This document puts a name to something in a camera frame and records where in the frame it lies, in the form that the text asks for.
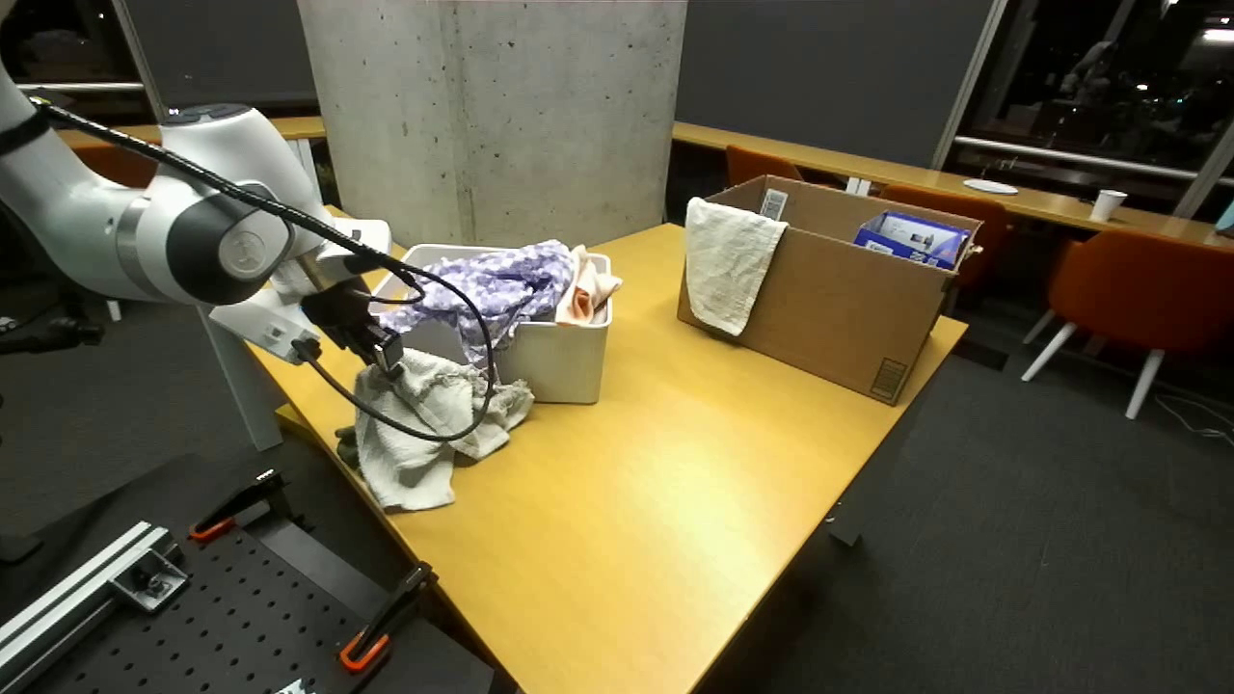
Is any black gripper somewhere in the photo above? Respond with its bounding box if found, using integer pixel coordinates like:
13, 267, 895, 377
300, 276, 409, 381

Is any white terry towel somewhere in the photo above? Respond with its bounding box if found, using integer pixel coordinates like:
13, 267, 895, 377
350, 343, 541, 515

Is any purple checkered clothing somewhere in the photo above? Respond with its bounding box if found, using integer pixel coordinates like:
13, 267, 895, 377
369, 237, 583, 352

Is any white ribbed storage container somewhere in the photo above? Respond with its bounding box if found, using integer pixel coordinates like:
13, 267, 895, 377
382, 238, 622, 410

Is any orange black bar clamp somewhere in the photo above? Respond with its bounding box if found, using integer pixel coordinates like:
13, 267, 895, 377
183, 463, 289, 548
337, 558, 444, 683

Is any orange white snack package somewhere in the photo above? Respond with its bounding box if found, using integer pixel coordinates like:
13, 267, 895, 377
563, 247, 628, 328

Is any grey concrete pillar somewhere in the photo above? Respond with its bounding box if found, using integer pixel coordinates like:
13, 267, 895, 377
295, 0, 693, 251

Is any white cloth draped over box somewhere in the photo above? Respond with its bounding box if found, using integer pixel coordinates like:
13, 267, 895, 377
680, 192, 789, 343

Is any brown cardboard box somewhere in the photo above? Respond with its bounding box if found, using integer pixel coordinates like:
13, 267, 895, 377
674, 171, 986, 410

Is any blue box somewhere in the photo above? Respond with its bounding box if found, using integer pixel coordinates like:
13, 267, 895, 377
849, 207, 977, 273

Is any long wooden counter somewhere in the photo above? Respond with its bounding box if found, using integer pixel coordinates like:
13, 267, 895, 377
667, 118, 1234, 256

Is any white paper cup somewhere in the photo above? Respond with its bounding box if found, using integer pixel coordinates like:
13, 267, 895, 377
1088, 186, 1134, 228

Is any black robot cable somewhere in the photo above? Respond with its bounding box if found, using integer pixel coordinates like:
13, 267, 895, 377
23, 90, 507, 451

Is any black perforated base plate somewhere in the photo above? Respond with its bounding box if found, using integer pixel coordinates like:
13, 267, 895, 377
23, 500, 502, 694

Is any window with metal frame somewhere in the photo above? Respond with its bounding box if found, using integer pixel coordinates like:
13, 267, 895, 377
951, 0, 1234, 189

